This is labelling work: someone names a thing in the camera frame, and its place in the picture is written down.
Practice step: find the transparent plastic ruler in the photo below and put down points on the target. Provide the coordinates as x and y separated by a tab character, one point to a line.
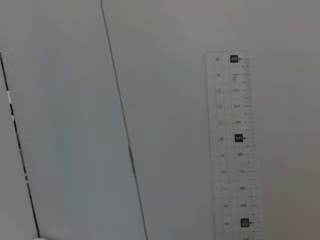
232	150

